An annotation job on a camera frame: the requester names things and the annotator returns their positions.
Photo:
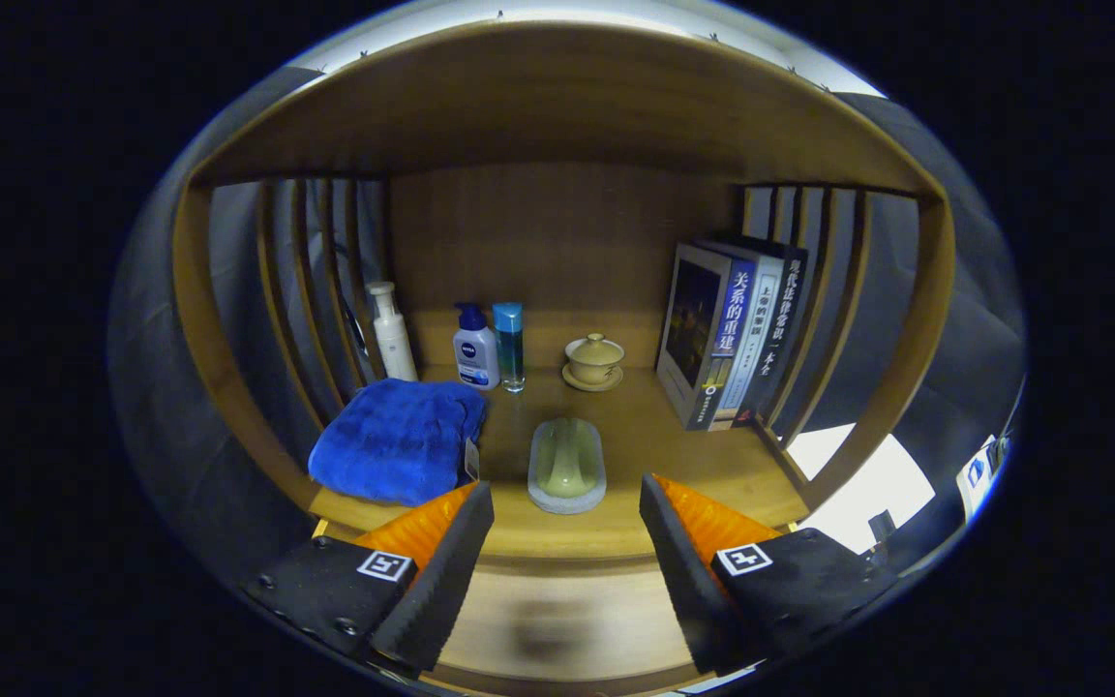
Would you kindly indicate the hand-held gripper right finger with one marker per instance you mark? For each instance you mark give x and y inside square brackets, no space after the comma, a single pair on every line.
[683,571]

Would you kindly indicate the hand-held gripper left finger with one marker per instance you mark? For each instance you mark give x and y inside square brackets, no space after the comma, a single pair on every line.
[441,590]

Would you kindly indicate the wooden drawer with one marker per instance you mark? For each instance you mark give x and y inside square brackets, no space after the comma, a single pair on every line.
[567,600]

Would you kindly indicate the green sponge brush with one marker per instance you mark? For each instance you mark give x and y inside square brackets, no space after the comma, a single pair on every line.
[567,455]

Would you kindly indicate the wooden countertop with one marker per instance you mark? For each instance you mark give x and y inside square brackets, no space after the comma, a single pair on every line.
[635,436]

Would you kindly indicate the white box cabinet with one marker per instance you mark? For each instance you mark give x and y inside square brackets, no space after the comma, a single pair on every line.
[867,484]

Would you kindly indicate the blue towel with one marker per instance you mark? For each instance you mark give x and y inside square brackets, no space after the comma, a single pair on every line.
[393,436]

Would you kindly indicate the beige lidded teacup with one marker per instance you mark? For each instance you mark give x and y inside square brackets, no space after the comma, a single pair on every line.
[594,360]

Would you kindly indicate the white blue-capped lotion bottle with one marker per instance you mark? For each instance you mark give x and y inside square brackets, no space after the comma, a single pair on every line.
[475,353]

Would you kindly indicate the blue spine book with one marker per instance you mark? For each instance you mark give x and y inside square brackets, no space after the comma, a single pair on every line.
[693,329]

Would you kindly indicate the white spine book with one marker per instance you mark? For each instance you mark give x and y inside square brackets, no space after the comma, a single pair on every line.
[756,339]

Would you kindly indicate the teal bottle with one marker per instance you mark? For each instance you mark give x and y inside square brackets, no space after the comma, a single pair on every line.
[509,348]

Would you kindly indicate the white pump bottle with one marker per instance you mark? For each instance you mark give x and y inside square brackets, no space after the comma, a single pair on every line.
[391,339]

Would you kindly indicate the black spine book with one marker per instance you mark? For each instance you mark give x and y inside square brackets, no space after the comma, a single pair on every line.
[782,319]

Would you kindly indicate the white desk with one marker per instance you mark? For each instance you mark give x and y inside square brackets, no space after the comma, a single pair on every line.
[969,496]

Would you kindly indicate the wooden cabinet frame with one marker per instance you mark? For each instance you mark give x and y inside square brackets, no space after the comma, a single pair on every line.
[557,97]

